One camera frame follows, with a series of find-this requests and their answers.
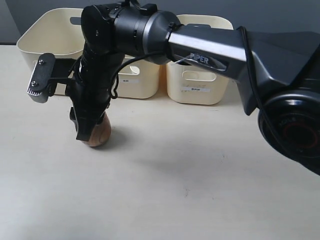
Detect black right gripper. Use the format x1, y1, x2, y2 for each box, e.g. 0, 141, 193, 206
66, 53, 125, 142

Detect brown wooden cup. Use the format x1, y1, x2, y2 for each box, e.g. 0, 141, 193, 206
83, 113, 112, 148

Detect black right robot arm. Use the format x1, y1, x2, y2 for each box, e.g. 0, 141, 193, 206
67, 0, 320, 174

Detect cream bin middle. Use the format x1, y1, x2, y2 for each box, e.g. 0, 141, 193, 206
117, 60, 160, 99

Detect cream bin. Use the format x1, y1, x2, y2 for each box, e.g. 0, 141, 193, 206
117, 60, 160, 99
166, 14, 233, 105
16, 7, 87, 96

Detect cream bin left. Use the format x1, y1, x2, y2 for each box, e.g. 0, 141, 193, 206
16, 7, 87, 96

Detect cream bin right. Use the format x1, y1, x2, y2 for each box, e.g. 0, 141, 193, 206
166, 14, 233, 105

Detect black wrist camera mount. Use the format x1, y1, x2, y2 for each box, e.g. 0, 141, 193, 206
27, 53, 84, 104

